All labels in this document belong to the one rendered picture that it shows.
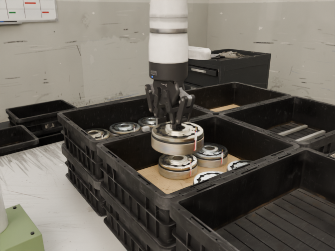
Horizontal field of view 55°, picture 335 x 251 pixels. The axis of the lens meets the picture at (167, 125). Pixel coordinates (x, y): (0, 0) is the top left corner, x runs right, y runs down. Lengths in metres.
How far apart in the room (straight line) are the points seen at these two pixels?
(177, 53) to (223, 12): 4.44
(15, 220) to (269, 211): 0.58
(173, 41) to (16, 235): 0.53
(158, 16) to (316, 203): 0.52
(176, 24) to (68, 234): 0.58
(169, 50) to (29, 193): 0.69
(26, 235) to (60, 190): 0.31
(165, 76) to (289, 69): 3.85
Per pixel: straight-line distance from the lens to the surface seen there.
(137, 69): 4.44
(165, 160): 0.84
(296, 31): 4.33
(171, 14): 0.58
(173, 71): 0.59
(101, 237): 0.86
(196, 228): 0.50
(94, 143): 0.80
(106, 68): 4.18
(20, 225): 0.83
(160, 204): 0.57
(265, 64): 2.73
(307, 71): 4.28
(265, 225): 0.69
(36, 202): 1.04
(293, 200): 0.79
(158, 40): 0.58
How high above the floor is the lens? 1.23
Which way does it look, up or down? 20 degrees down
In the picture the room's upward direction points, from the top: straight up
